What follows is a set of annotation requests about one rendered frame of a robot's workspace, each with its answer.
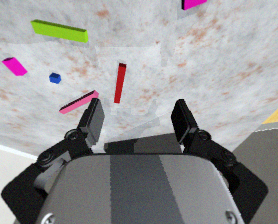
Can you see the small blue cube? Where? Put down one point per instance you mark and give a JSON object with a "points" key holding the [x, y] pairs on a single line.
{"points": [[55, 78]]}

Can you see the dark red rod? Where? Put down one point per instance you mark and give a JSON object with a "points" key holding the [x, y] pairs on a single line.
{"points": [[120, 80]]}

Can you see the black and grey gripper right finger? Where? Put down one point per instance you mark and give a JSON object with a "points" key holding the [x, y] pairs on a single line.
{"points": [[247, 190]]}

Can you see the magenta rod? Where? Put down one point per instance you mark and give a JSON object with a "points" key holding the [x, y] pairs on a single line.
{"points": [[186, 4], [14, 65]]}

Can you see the pink rod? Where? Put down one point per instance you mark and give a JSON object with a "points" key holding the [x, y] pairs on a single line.
{"points": [[79, 102]]}

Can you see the lime green rod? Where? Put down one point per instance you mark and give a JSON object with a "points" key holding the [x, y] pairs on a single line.
{"points": [[59, 31]]}

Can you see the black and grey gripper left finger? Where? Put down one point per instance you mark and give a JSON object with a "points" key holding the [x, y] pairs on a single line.
{"points": [[25, 194]]}

